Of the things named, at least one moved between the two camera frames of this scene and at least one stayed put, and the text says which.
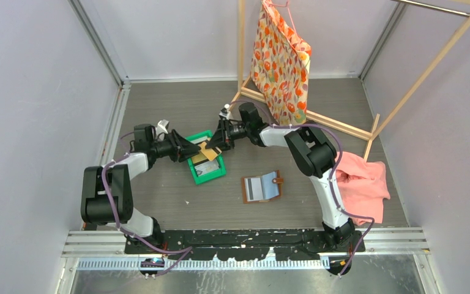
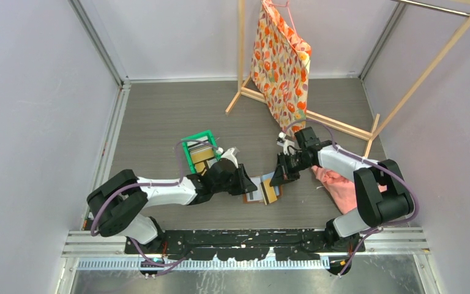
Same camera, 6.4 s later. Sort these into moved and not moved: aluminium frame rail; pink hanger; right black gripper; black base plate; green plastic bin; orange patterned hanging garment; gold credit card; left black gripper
Moved: left black gripper; gold credit card; right black gripper
Not moved: green plastic bin; aluminium frame rail; black base plate; pink hanger; orange patterned hanging garment
